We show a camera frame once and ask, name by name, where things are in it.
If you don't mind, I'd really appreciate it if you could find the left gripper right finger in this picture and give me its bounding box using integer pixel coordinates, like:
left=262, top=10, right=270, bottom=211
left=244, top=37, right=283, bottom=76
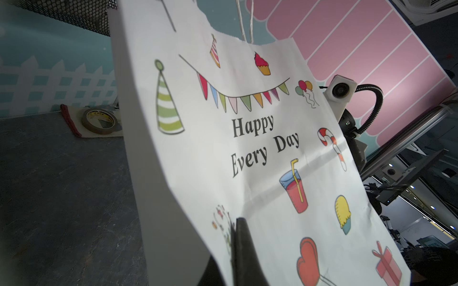
left=234, top=218, right=268, bottom=286

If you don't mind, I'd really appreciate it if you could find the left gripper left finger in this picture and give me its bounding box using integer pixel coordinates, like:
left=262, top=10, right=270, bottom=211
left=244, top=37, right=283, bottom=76
left=197, top=256, right=225, bottom=286

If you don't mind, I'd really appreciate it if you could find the paper bag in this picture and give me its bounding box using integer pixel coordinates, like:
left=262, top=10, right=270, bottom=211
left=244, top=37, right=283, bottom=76
left=109, top=1, right=411, bottom=286

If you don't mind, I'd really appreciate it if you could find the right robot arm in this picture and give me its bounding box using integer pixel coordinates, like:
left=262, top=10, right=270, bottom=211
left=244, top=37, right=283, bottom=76
left=339, top=84, right=384, bottom=172

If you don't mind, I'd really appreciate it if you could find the roll of brown tape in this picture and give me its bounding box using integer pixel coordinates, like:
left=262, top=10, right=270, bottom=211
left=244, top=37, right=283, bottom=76
left=81, top=108, right=118, bottom=135

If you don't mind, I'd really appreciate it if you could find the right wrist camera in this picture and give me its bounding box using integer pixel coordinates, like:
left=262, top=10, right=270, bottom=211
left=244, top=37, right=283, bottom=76
left=323, top=75, right=358, bottom=122

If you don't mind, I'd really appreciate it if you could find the black wire mesh basket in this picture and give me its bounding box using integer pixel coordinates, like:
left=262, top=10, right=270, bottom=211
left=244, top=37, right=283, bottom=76
left=5, top=0, right=118, bottom=36

